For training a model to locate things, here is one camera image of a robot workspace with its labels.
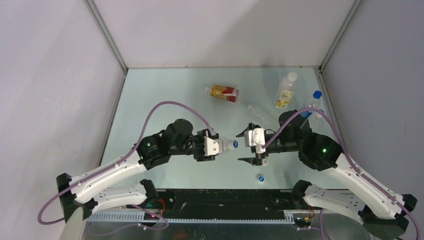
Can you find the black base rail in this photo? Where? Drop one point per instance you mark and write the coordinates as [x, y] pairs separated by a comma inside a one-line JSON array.
[[224, 204]]

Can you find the blue white bottle cap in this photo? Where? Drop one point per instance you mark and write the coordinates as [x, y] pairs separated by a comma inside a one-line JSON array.
[[232, 144]]

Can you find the clear crushed plastic bottle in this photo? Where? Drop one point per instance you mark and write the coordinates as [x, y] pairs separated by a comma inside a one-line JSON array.
[[223, 144]]

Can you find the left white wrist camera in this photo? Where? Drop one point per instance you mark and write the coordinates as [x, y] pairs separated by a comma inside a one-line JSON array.
[[212, 147]]

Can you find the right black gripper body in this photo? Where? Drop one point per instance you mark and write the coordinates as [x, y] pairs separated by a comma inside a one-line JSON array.
[[280, 144]]

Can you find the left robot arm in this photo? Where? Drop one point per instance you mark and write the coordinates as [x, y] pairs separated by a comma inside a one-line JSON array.
[[94, 190]]

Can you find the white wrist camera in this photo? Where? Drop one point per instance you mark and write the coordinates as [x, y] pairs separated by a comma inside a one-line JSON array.
[[255, 138], [212, 147]]

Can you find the orange red label bottle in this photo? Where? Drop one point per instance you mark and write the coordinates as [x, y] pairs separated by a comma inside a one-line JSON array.
[[222, 92]]

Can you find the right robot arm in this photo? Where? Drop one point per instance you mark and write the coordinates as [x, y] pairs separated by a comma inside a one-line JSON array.
[[382, 212]]

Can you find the clear bottle white cap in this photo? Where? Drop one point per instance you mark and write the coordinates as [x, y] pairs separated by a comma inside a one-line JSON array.
[[316, 120]]

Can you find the clear bottle yellow label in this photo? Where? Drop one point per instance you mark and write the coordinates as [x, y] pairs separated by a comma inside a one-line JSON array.
[[286, 90]]

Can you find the blue label water bottle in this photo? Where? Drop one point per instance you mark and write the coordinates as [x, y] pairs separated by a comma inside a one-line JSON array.
[[313, 102]]

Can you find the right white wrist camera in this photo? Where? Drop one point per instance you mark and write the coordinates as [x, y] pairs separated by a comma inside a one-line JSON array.
[[255, 138]]

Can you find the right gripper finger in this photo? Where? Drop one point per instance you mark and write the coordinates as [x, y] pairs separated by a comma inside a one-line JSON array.
[[252, 161], [243, 130]]

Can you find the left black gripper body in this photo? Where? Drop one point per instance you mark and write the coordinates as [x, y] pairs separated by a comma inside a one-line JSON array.
[[194, 146]]

